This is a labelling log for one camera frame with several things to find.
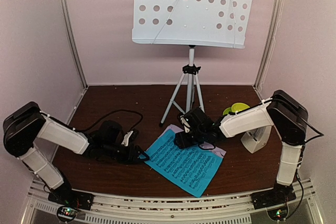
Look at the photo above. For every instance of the green bowl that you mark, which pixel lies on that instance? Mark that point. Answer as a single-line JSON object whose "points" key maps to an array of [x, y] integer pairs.
{"points": [[238, 107]]}

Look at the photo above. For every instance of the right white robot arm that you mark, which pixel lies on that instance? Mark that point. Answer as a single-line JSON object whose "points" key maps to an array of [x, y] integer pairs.
{"points": [[280, 111]]}

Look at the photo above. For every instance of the aluminium frame post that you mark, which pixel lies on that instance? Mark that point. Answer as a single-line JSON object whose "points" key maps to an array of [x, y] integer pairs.
{"points": [[72, 43], [269, 46]]}

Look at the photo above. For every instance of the lilac sheet music page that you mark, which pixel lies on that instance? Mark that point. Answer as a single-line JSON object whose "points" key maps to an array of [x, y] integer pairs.
{"points": [[204, 146]]}

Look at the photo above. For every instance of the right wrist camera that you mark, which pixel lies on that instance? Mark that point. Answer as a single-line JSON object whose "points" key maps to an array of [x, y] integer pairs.
{"points": [[184, 122]]}

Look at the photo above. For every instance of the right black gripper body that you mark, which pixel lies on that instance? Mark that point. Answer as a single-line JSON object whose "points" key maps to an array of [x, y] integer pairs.
{"points": [[189, 142]]}

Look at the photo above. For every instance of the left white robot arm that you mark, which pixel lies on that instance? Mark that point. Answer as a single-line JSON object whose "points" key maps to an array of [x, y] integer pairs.
{"points": [[29, 122]]}

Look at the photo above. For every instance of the left aluminium frame post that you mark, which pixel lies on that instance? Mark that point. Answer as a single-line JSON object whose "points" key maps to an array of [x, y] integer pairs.
{"points": [[72, 43]]}

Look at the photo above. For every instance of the white perforated music stand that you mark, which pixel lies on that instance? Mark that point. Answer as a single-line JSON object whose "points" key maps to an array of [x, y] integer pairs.
{"points": [[213, 23]]}

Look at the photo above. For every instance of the blue sheet music page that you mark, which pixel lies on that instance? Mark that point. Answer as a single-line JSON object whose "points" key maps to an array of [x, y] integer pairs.
{"points": [[191, 169]]}

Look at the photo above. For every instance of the white metronome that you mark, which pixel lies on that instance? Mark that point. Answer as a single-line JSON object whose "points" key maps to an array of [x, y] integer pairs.
{"points": [[255, 140]]}

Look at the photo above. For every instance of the front aluminium rail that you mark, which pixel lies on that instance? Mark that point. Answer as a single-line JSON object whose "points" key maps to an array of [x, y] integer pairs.
{"points": [[229, 208]]}

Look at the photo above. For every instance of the right aluminium frame post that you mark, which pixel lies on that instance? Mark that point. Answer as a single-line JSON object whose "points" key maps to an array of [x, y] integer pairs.
{"points": [[269, 46]]}

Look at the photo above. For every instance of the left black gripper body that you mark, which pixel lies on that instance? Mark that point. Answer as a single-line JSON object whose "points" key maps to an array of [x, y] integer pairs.
{"points": [[125, 157]]}

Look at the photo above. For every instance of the green saucer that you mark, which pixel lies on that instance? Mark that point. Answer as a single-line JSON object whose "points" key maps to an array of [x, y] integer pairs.
{"points": [[227, 111]]}

